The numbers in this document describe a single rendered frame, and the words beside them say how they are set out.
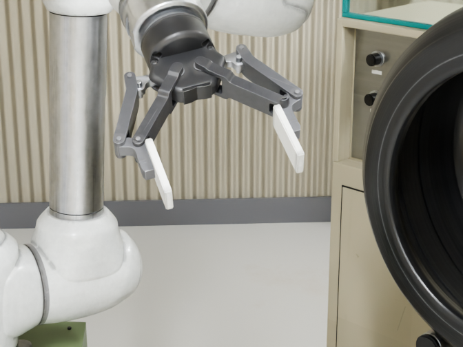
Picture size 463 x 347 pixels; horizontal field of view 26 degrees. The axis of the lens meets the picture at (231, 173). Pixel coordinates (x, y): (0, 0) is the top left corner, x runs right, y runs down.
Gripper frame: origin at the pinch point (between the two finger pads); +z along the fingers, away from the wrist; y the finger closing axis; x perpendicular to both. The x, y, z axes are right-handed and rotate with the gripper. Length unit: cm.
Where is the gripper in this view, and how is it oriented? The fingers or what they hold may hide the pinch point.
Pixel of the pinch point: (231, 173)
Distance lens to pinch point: 98.7
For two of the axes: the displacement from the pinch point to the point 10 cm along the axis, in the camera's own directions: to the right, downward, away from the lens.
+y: -9.5, 2.6, -1.9
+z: 3.3, 7.5, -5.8
